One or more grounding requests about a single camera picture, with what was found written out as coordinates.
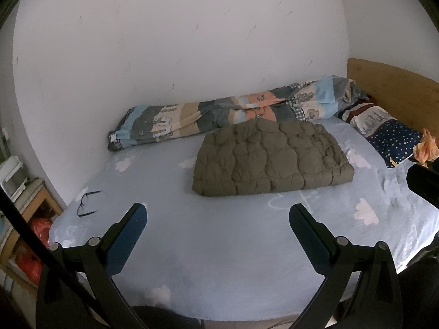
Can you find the olive green puffer jacket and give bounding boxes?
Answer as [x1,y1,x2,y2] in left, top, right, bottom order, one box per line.
[191,119,355,197]

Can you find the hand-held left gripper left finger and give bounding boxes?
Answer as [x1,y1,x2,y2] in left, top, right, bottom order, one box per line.
[36,203,148,329]

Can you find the black cable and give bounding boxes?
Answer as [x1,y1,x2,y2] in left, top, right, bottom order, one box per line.
[0,187,103,316]

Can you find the white plastic basket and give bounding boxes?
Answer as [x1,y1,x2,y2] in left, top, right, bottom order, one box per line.
[0,156,29,201]

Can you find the light blue cloud bedsheet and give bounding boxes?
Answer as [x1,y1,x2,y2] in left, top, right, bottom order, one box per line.
[48,117,439,323]

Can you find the red plastic bag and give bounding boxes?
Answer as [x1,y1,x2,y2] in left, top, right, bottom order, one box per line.
[15,247,42,286]
[29,217,53,245]

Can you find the wooden nightstand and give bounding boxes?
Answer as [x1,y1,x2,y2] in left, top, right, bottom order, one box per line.
[0,178,64,285]

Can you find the wooden headboard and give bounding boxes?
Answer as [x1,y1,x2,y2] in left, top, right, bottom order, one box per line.
[347,58,439,138]

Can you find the black eyeglasses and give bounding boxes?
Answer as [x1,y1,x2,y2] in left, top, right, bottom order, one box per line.
[76,189,103,218]

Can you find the rolled patchwork quilt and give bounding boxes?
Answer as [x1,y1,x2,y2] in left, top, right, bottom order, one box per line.
[107,75,369,152]

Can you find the star print pillow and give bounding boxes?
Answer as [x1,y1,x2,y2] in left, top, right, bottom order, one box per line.
[338,99,423,168]

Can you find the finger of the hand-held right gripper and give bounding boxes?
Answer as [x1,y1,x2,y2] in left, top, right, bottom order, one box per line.
[406,158,439,209]

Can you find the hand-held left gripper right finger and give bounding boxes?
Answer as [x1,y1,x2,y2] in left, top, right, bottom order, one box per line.
[289,203,403,329]

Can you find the orange crumpled cloth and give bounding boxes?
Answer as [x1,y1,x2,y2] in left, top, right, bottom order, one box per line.
[413,128,439,167]

